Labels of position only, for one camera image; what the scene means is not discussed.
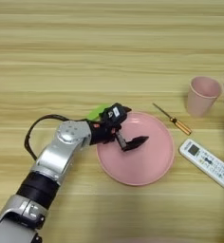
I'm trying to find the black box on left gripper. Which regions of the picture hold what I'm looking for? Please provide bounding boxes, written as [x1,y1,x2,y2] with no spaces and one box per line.
[99,103,128,126]

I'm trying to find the white remote control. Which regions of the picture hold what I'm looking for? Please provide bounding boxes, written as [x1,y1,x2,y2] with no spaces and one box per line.
[178,138,224,190]

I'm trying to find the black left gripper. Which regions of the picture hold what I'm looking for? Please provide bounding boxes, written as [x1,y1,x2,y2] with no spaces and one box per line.
[88,105,150,153]

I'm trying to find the pink round plate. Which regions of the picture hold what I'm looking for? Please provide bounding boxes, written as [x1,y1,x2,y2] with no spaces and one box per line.
[95,111,176,187]

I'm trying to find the pink plastic cup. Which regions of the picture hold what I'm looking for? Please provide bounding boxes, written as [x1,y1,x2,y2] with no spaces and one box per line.
[185,75,223,119]

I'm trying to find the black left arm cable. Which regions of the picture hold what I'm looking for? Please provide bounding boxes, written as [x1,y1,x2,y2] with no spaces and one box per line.
[24,114,90,161]

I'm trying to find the green rectangular block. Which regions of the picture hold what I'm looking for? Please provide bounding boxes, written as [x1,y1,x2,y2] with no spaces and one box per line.
[86,103,112,122]

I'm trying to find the screwdriver with amber handle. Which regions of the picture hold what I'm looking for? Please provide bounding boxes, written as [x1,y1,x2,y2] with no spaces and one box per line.
[152,103,193,137]

